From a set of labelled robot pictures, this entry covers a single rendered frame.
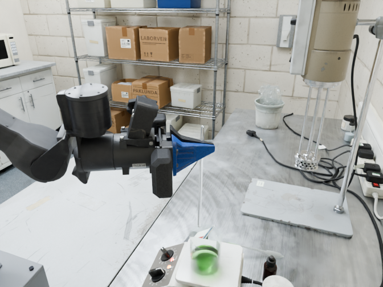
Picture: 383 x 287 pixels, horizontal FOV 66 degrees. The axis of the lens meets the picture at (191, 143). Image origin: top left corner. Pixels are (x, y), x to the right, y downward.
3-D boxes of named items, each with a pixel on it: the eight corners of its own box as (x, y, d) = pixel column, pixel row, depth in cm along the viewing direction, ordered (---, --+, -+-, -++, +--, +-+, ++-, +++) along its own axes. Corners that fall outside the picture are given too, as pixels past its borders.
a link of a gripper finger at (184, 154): (173, 177, 45) (172, 142, 43) (171, 166, 48) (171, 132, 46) (218, 175, 46) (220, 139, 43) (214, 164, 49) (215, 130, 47)
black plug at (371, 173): (359, 180, 96) (361, 175, 95) (357, 173, 100) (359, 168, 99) (383, 184, 94) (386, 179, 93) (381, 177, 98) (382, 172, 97)
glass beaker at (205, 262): (195, 251, 63) (196, 219, 59) (225, 260, 61) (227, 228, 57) (182, 277, 57) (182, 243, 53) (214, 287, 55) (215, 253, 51)
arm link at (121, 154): (110, 204, 39) (105, 162, 37) (122, 144, 56) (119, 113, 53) (172, 200, 40) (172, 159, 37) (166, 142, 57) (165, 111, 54)
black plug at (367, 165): (357, 172, 101) (358, 166, 100) (355, 165, 105) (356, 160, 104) (380, 175, 99) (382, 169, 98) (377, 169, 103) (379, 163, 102)
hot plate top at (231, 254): (173, 282, 56) (172, 279, 56) (189, 238, 67) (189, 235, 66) (236, 296, 54) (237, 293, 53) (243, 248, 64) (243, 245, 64)
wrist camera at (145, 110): (119, 150, 43) (114, 105, 40) (122, 131, 49) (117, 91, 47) (162, 146, 44) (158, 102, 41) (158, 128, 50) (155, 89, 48)
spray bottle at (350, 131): (346, 142, 132) (351, 119, 128) (341, 138, 136) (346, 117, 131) (354, 142, 132) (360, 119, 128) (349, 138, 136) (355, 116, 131)
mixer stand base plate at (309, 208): (239, 214, 87) (240, 210, 87) (251, 179, 104) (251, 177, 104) (353, 238, 78) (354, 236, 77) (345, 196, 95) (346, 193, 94)
